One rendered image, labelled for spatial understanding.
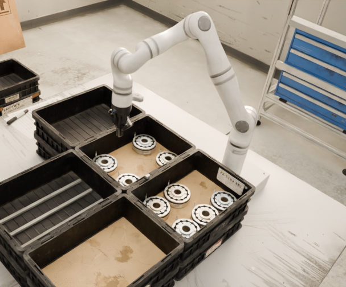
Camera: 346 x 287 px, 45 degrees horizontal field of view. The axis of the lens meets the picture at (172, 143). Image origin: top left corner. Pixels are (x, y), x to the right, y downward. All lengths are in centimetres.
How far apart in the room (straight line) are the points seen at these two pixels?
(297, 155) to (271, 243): 176
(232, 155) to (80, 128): 68
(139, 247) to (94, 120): 74
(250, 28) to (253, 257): 310
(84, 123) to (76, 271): 78
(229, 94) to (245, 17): 286
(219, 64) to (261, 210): 67
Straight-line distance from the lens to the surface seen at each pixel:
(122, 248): 146
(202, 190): 169
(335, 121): 333
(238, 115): 166
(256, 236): 177
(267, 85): 345
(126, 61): 144
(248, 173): 192
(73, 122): 196
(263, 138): 351
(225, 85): 162
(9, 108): 274
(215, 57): 159
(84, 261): 143
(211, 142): 215
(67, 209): 158
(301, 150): 352
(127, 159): 177
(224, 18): 460
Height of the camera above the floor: 200
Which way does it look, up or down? 38 degrees down
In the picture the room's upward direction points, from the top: 9 degrees clockwise
